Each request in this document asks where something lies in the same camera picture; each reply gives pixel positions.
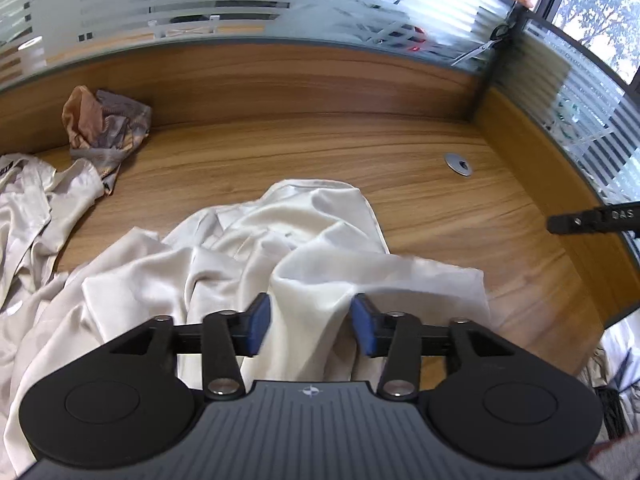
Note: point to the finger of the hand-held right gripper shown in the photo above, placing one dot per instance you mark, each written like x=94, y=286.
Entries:
x=590, y=220

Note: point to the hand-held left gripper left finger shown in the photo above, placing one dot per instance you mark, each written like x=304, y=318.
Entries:
x=257, y=325

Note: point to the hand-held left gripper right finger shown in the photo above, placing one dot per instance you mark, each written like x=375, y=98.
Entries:
x=365, y=327

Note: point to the white satin shirt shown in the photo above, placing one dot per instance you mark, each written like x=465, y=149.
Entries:
x=325, y=260

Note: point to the striped frosted glass partition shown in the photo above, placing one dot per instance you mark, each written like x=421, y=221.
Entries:
x=575, y=95
x=200, y=5

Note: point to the window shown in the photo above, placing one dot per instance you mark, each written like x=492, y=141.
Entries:
x=600, y=10

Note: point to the brown grey patterned cloth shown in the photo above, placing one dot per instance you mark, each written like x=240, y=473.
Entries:
x=105, y=125

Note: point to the cream satin shirt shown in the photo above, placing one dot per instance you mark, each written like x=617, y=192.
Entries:
x=25, y=210

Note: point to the dark partition post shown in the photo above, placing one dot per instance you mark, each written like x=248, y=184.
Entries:
x=500, y=70

